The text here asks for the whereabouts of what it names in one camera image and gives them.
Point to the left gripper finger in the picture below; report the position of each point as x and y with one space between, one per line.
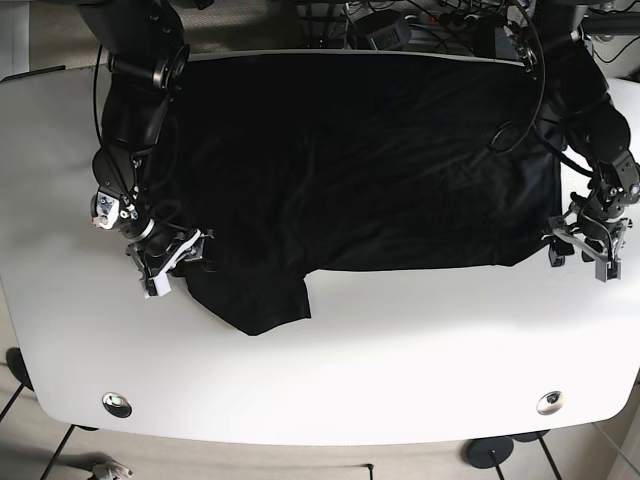
558 251

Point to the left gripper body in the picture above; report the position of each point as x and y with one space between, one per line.
599 242

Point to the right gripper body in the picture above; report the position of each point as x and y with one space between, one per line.
158 250

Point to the black graphic print T-shirt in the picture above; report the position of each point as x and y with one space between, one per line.
348 162

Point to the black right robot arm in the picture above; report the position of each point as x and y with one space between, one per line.
147 55

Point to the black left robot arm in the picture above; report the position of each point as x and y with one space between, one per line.
576 121

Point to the left silver table grommet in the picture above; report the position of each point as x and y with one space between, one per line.
116 405

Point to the silver table grommet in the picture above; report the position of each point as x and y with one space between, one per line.
550 403
116 405

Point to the right silver table grommet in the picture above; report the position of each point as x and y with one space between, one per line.
550 403

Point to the white sneaker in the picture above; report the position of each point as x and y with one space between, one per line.
111 470

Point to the left black table leg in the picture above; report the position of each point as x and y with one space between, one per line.
57 452

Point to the black round stand base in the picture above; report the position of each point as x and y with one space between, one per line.
487 453

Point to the grey multi-socket box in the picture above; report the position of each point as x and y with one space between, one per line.
385 30

